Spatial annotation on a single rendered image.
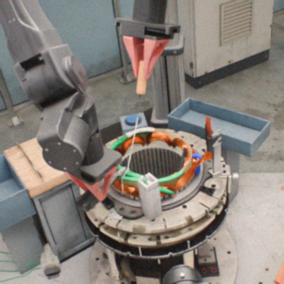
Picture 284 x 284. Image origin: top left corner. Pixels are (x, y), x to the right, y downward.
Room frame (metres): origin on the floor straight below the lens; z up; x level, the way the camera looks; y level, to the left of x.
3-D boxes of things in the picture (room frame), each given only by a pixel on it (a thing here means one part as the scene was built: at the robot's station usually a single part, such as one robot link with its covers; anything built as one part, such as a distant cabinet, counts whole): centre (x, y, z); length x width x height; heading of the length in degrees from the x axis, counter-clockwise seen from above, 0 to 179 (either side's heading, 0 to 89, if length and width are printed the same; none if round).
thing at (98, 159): (0.54, 0.09, 1.28); 0.10 x 0.07 x 0.07; 47
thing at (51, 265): (0.70, 0.29, 0.80); 0.10 x 0.05 x 0.04; 10
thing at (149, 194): (0.54, 0.00, 1.14); 0.03 x 0.03 x 0.09; 32
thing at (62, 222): (0.82, 0.23, 0.91); 0.19 x 0.19 x 0.26; 29
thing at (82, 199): (0.53, 0.12, 1.17); 0.04 x 0.01 x 0.02; 138
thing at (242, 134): (0.88, -0.21, 0.92); 0.25 x 0.11 x 0.28; 48
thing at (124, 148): (0.73, 0.02, 1.12); 0.06 x 0.02 x 0.04; 122
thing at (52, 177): (0.82, 0.23, 1.05); 0.20 x 0.19 x 0.02; 119
